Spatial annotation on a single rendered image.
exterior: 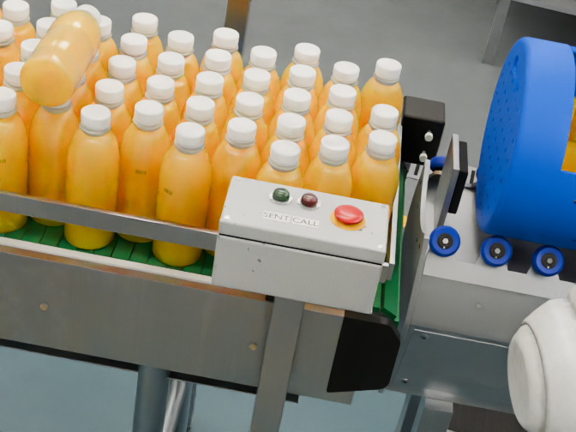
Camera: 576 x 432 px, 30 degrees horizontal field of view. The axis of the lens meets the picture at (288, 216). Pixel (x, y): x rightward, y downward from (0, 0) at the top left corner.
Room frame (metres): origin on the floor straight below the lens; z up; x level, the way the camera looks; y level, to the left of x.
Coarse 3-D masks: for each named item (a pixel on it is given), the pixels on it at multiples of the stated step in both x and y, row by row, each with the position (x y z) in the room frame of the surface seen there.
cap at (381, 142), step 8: (376, 136) 1.26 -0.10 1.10; (384, 136) 1.27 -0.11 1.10; (392, 136) 1.27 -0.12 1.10; (368, 144) 1.26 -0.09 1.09; (376, 144) 1.25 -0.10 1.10; (384, 144) 1.25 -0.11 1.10; (392, 144) 1.25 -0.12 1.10; (376, 152) 1.25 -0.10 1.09; (384, 152) 1.25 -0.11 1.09; (392, 152) 1.25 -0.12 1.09
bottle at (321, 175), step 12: (312, 168) 1.21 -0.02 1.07; (324, 168) 1.21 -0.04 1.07; (336, 168) 1.21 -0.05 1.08; (348, 168) 1.22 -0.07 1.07; (312, 180) 1.20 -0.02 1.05; (324, 180) 1.20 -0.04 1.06; (336, 180) 1.20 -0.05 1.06; (348, 180) 1.21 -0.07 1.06; (324, 192) 1.19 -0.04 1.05; (336, 192) 1.20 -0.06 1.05; (348, 192) 1.21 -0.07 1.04
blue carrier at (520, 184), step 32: (512, 64) 1.41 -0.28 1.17; (544, 64) 1.32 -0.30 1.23; (512, 96) 1.34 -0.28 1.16; (544, 96) 1.27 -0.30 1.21; (512, 128) 1.28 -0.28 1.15; (544, 128) 1.24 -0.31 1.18; (480, 160) 1.43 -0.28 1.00; (512, 160) 1.22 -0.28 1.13; (544, 160) 1.22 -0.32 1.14; (480, 192) 1.36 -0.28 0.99; (512, 192) 1.21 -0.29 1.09; (544, 192) 1.21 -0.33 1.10; (480, 224) 1.29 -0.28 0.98; (512, 224) 1.22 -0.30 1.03; (544, 224) 1.22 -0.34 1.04
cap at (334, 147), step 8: (328, 136) 1.24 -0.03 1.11; (336, 136) 1.24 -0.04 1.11; (328, 144) 1.22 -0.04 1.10; (336, 144) 1.22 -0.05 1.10; (344, 144) 1.23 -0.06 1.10; (320, 152) 1.22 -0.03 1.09; (328, 152) 1.21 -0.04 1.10; (336, 152) 1.21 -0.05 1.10; (344, 152) 1.21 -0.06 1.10; (336, 160) 1.21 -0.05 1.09
